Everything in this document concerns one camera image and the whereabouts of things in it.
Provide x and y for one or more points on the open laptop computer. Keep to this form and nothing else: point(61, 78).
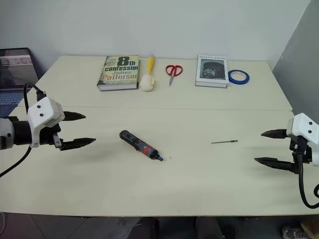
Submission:
point(15, 72)

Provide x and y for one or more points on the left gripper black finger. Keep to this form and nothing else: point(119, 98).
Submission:
point(73, 116)
point(77, 143)

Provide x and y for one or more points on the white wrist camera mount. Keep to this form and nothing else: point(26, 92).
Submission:
point(45, 109)
point(302, 124)

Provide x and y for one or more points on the grey red electric screwdriver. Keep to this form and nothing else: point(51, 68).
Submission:
point(139, 145)

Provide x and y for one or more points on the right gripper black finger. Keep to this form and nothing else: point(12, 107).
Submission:
point(274, 164)
point(276, 134)

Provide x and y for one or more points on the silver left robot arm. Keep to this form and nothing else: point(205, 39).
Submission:
point(6, 132)

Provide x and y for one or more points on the blue tape roll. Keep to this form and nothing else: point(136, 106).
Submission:
point(233, 80)

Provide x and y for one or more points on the grey sneaker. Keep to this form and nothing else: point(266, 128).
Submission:
point(294, 232)

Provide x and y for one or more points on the white grey photo cover book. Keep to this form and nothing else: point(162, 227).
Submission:
point(211, 72)

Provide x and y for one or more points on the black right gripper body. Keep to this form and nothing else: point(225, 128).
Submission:
point(300, 149)

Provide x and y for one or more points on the tan cardboard piece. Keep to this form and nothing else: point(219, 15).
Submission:
point(311, 229)

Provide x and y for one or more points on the thin metal screwdriver bit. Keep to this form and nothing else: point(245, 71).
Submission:
point(224, 142)

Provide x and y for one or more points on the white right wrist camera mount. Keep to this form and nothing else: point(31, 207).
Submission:
point(302, 124)

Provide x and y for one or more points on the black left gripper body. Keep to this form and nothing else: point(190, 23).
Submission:
point(47, 135)

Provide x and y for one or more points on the grey partition panel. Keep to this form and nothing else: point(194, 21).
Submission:
point(299, 62)

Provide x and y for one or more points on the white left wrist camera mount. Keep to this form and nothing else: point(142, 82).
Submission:
point(45, 109)

